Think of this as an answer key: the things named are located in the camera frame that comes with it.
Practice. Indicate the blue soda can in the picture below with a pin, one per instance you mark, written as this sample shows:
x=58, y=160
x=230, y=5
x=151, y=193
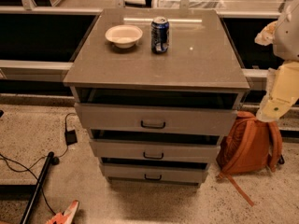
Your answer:
x=159, y=35

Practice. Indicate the grey middle drawer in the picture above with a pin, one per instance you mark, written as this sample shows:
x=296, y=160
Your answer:
x=152, y=151

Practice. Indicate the black pole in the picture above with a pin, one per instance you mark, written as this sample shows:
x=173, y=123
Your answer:
x=37, y=190

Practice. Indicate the black power adapter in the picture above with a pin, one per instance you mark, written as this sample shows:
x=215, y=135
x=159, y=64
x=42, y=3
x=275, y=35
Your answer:
x=70, y=137

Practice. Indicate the grey bottom drawer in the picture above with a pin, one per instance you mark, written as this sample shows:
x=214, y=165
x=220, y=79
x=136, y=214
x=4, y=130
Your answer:
x=159, y=174

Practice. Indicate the white paper bowl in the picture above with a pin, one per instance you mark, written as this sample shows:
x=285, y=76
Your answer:
x=123, y=36

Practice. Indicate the grey drawer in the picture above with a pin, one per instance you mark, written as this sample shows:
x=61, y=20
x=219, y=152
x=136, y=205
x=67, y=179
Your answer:
x=159, y=174
x=155, y=119
x=152, y=151

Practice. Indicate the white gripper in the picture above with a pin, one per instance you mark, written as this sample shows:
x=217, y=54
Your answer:
x=288, y=37

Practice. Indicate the orange backpack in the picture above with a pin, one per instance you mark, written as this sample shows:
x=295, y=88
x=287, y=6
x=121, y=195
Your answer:
x=251, y=145

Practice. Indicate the grey top drawer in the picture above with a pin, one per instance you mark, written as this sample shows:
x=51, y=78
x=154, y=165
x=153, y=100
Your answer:
x=155, y=119

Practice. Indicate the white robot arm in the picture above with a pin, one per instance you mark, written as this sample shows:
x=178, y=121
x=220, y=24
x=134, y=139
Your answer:
x=285, y=42

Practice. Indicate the grey drawer cabinet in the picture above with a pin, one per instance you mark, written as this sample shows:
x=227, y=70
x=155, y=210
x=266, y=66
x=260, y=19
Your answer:
x=199, y=70

